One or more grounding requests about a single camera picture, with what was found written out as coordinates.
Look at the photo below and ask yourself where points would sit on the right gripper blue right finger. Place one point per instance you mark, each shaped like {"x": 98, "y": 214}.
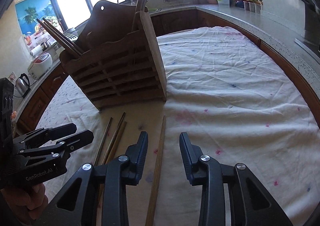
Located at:
{"x": 250, "y": 202}

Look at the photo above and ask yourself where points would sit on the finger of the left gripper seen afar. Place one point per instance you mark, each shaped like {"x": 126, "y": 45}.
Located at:
{"x": 39, "y": 137}

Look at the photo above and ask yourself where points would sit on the finger of the left gripper afar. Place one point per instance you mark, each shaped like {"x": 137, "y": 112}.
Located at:
{"x": 66, "y": 144}

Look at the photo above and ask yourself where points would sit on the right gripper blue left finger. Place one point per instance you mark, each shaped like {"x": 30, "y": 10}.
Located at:
{"x": 77, "y": 201}

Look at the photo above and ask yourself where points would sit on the metal-tipped chopstick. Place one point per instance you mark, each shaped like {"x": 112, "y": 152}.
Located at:
{"x": 97, "y": 156}

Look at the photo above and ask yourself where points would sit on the tan wooden chopstick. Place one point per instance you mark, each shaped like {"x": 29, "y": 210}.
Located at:
{"x": 114, "y": 150}

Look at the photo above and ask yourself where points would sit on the dark thin chopstick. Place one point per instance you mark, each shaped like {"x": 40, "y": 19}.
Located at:
{"x": 58, "y": 36}

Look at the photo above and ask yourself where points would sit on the brown wooden chopstick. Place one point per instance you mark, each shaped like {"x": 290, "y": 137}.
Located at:
{"x": 78, "y": 48}

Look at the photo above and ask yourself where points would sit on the dark brown chopstick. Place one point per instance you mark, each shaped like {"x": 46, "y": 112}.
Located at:
{"x": 113, "y": 139}

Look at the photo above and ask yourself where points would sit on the person's left hand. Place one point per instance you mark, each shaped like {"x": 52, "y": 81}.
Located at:
{"x": 27, "y": 206}

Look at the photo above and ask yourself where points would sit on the steel electric kettle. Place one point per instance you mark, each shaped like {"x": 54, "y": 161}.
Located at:
{"x": 22, "y": 85}

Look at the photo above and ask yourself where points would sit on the white red rice cooker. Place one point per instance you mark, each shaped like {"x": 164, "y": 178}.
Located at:
{"x": 40, "y": 65}

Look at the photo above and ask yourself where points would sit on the paper towel roll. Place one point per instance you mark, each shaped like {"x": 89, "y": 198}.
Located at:
{"x": 36, "y": 51}

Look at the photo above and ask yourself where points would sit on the wooden utensil holder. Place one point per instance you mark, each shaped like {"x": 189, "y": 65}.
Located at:
{"x": 121, "y": 61}

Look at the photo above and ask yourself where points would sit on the white floral tablecloth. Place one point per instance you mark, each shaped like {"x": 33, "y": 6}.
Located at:
{"x": 232, "y": 100}

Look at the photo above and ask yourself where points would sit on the tropical fruit poster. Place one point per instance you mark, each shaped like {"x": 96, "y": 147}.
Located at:
{"x": 28, "y": 11}

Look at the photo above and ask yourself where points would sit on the green colander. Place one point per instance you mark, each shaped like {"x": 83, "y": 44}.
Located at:
{"x": 153, "y": 10}

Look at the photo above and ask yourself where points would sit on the black gas stove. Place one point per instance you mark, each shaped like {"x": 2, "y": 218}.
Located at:
{"x": 309, "y": 47}

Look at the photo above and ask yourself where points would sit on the spice jars set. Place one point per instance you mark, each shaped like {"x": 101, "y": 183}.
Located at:
{"x": 253, "y": 7}

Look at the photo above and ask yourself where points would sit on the wall power socket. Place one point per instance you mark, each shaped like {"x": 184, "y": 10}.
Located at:
{"x": 12, "y": 76}

